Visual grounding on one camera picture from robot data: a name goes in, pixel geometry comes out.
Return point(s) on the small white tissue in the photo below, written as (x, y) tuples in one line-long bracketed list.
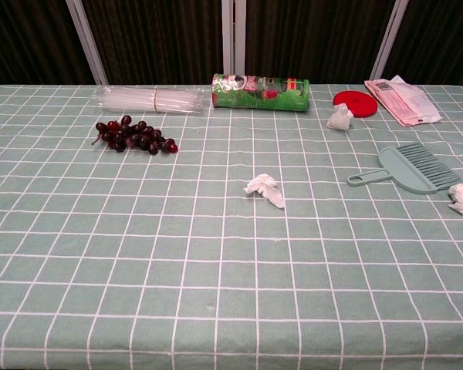
[(338, 119)]

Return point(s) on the small teal hand broom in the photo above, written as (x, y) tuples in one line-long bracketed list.
[(401, 169)]

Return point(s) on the flat crumpled white tissue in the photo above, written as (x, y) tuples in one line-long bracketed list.
[(260, 184)]

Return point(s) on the green checked tablecloth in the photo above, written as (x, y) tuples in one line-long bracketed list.
[(216, 270)]

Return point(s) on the green chips can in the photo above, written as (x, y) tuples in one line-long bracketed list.
[(254, 96)]

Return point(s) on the dark red grape bunch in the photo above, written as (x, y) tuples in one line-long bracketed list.
[(133, 138)]

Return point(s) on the clear pack of white straws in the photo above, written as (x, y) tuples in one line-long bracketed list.
[(146, 99)]

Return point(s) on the red round plastic lid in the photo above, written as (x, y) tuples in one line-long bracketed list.
[(360, 102)]

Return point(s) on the dark pleated curtain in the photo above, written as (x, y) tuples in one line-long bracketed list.
[(158, 38)]

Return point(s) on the pink white plastic packet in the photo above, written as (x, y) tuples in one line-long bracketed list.
[(405, 102)]

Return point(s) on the upright white frame post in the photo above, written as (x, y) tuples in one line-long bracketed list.
[(227, 38)]

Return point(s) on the slanted white frame post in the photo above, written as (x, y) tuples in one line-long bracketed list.
[(389, 38), (86, 42)]

